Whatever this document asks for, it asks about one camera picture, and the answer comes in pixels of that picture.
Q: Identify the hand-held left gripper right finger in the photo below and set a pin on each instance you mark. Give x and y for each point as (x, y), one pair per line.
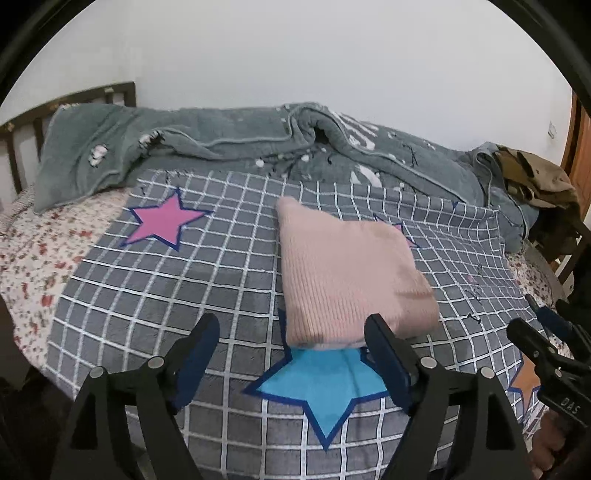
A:
(388, 362)

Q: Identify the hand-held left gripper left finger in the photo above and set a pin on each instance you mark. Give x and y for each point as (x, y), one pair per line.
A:
(198, 353)

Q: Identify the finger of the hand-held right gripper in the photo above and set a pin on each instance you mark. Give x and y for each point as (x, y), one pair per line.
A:
(554, 321)
(526, 337)

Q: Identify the pink knitted sweater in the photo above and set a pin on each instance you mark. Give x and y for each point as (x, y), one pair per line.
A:
(346, 267)

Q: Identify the brown clothes pile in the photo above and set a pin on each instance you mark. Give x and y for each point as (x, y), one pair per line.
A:
(540, 180)

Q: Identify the person's right hand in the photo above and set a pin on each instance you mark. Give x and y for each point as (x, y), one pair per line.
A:
(551, 445)

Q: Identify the grey checked star blanket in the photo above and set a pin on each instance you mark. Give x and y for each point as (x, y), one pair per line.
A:
(184, 277)

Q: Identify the dark wooden chair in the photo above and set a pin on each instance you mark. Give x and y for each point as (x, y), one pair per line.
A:
(563, 240)

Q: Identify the brown wooden door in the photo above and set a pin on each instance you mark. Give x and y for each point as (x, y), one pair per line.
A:
(579, 152)

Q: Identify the floral bed sheet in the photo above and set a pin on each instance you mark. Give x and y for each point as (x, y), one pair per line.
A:
(46, 258)

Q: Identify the grey-green fleece blanket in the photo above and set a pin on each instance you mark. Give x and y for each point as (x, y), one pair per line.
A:
(207, 134)

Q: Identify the dark wooden bed headboard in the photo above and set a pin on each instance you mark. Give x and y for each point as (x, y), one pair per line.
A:
(9, 157)

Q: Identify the white wall socket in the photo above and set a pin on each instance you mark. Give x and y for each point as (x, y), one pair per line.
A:
(552, 129)

